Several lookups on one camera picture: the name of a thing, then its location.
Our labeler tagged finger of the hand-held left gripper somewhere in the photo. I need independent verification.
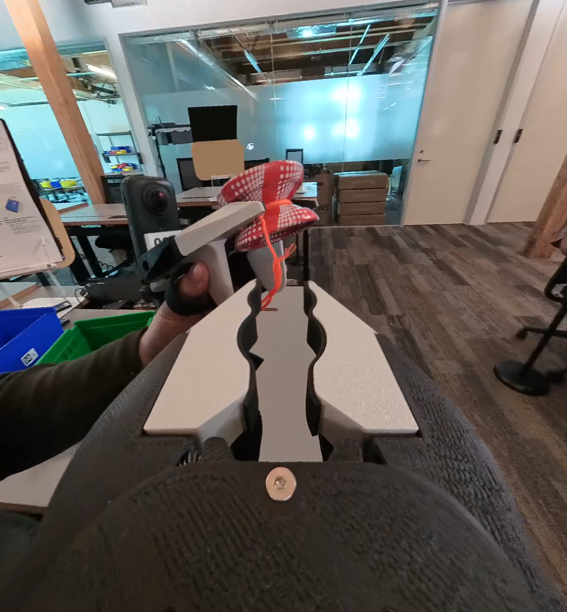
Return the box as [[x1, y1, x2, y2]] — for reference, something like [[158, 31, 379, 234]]
[[245, 239, 295, 293], [176, 201, 265, 253]]

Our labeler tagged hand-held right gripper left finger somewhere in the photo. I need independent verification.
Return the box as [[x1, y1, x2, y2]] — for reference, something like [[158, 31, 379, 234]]
[[145, 280, 265, 448]]

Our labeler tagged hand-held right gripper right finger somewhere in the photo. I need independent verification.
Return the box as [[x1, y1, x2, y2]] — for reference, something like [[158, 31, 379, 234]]
[[306, 280, 420, 447]]

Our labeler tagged red white yo-yo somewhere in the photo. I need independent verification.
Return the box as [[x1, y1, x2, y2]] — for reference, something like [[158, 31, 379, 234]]
[[217, 161, 319, 251]]

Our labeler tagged green plastic bin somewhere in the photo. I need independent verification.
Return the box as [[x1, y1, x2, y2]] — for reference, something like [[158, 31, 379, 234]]
[[37, 311, 157, 366]]

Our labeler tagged person's left forearm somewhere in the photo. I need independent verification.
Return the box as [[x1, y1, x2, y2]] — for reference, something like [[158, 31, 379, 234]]
[[0, 330, 155, 484]]

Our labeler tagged long wooden desk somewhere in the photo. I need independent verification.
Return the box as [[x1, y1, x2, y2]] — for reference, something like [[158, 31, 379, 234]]
[[62, 184, 317, 230]]

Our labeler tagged person's left hand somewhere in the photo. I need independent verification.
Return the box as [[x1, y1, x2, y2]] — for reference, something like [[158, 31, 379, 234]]
[[138, 263, 213, 369]]

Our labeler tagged tan chair back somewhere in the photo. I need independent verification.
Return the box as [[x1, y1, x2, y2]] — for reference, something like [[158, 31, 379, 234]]
[[192, 140, 246, 182]]

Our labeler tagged shelf with coloured bins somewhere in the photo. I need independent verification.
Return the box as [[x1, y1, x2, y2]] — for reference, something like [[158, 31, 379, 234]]
[[97, 129, 141, 178]]

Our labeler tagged instruction sheet board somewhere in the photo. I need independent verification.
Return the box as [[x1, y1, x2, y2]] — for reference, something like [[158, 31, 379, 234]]
[[0, 120, 66, 284]]

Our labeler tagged black stool chair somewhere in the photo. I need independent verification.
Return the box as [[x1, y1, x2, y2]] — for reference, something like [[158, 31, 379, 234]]
[[495, 254, 567, 396]]

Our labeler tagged blue plastic bin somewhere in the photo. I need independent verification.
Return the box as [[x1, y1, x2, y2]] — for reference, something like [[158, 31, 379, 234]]
[[0, 308, 64, 378]]

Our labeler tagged white door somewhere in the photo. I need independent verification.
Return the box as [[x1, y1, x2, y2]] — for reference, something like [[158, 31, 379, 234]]
[[403, 0, 537, 225], [484, 0, 567, 225]]

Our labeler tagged wooden post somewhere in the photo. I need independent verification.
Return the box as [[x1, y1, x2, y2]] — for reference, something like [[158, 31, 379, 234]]
[[4, 0, 107, 203], [525, 115, 567, 259]]

